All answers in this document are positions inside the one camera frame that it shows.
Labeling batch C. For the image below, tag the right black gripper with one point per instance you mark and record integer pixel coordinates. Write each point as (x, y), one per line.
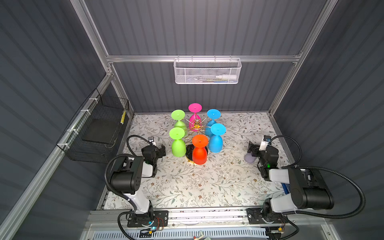
(253, 150)

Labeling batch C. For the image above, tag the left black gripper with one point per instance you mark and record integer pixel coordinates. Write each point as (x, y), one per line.
(162, 150)

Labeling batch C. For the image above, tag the blue wine glass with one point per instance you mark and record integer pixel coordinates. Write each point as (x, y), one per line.
(216, 141)
(213, 114)

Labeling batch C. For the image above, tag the red wine glass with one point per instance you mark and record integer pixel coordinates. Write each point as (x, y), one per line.
(200, 154)

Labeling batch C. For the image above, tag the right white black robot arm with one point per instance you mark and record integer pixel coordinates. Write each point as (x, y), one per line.
(307, 188)

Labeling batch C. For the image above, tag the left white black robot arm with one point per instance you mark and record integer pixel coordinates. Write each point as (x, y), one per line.
(123, 176)

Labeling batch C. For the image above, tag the front green wine glass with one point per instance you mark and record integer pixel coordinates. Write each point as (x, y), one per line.
(179, 148)

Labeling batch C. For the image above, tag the green wine glass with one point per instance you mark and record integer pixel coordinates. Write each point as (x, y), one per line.
(178, 116)
(179, 148)

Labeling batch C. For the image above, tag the back green wine glass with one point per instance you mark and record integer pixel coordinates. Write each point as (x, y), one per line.
(178, 116)

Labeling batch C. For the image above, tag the pink wine glass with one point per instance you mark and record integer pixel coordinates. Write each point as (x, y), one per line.
(194, 108)

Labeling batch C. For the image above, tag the grey oval case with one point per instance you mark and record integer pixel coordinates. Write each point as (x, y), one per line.
(249, 158)

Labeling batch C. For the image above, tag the blue stapler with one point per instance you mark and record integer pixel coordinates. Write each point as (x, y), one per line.
(286, 188)

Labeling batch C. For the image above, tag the white bottle in basket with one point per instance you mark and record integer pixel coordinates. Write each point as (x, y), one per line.
(227, 77)

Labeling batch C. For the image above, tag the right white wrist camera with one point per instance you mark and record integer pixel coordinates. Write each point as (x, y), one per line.
(265, 142)

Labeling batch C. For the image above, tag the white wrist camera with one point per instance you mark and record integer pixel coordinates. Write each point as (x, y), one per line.
(152, 140)
(265, 142)

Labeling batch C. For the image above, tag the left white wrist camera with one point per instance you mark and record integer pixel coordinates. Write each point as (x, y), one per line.
(152, 140)

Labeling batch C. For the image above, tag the gold wire wine glass rack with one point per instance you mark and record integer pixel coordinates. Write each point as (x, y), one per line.
(189, 138)

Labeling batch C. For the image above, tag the black wire mesh basket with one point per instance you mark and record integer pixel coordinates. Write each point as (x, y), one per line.
(96, 135)

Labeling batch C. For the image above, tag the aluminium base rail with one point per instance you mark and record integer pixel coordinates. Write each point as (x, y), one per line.
(212, 217)

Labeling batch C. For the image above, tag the white wire mesh basket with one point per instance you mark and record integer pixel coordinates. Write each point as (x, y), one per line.
(203, 71)

